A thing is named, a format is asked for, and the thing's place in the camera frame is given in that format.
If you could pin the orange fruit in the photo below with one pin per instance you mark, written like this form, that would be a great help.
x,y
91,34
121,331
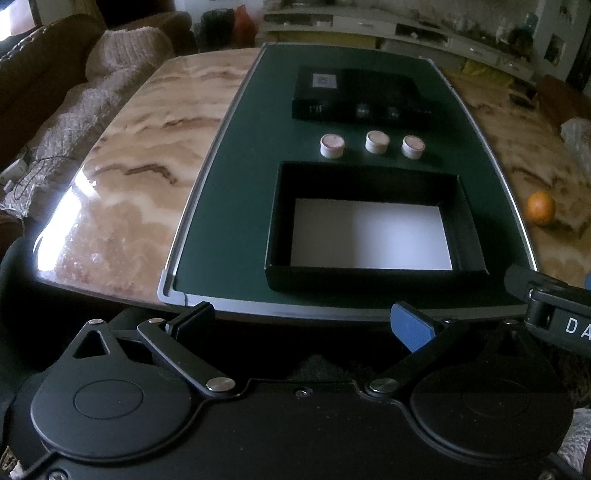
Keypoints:
x,y
541,208

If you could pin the black cardboard box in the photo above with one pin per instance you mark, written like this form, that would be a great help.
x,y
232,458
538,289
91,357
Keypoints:
x,y
369,230

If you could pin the white charger plug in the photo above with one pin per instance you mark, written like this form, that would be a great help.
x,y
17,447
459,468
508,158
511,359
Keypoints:
x,y
11,173

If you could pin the dark green desk mat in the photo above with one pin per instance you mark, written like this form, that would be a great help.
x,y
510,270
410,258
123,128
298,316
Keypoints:
x,y
226,217

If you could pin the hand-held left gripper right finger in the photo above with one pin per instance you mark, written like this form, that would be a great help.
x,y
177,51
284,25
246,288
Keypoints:
x,y
411,327

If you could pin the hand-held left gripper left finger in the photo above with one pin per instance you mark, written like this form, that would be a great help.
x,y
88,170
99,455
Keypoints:
x,y
196,318

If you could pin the yellow bag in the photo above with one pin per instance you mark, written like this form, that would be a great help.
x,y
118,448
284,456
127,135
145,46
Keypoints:
x,y
485,73

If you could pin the white low cabinet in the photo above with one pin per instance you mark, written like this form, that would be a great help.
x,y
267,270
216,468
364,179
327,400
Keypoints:
x,y
351,21

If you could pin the orange bag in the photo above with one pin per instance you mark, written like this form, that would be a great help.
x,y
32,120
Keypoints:
x,y
244,23

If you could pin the brown sofa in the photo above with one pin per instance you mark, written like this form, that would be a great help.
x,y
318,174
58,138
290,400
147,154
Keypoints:
x,y
41,60

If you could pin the black box lid white label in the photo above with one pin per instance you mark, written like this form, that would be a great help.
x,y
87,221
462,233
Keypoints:
x,y
369,90

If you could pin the small white round jar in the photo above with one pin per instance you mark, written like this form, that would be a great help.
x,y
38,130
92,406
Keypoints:
x,y
332,146
412,147
376,142

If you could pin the brown wooden stool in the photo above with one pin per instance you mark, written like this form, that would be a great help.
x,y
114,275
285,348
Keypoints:
x,y
563,99

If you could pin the clear plastic bag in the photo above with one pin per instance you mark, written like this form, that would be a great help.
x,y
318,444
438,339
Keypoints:
x,y
577,138

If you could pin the black bag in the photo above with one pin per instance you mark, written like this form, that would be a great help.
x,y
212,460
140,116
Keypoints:
x,y
214,27

